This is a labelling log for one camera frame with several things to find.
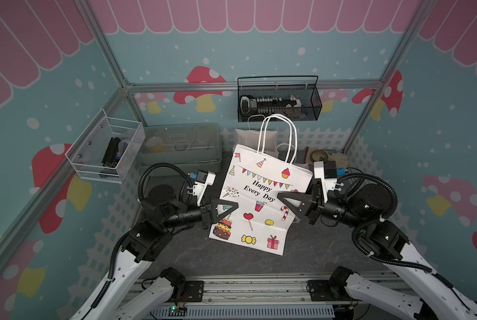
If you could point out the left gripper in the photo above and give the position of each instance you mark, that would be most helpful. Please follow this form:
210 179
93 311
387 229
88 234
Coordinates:
210 211

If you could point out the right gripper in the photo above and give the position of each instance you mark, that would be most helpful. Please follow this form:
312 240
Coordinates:
314 202

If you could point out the paper bag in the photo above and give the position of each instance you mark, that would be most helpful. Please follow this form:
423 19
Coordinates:
292 152
253 180
251 137

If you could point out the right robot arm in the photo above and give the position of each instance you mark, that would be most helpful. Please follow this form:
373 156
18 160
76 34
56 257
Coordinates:
365 203

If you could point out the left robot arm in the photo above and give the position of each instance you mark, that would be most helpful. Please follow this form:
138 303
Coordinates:
166 215

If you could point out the roll of brown tape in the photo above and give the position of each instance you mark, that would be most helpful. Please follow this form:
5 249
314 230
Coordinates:
319 155

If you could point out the clear plastic storage box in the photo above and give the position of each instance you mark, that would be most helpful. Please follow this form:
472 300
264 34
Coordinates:
190 147

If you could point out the green circuit board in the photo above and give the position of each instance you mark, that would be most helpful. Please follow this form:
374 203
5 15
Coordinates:
177 311

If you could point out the black white device in basket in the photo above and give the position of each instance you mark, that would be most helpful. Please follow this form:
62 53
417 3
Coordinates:
290 107

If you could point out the black item in white basket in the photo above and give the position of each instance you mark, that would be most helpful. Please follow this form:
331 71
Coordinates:
111 157

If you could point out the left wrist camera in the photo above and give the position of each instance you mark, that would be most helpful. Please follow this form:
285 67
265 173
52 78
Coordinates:
202 180

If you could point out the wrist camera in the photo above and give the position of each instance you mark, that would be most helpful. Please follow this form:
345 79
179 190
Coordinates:
327 173
202 180

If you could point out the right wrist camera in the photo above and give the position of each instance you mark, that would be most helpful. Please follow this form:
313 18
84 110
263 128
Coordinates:
327 173

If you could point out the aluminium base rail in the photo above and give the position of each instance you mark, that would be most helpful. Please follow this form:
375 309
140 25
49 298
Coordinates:
273 296

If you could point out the black wire mesh basket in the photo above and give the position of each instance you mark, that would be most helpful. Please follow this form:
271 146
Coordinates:
304 87

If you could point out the white wire mesh basket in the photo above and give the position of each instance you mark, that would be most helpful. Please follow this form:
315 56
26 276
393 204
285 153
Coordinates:
85 155

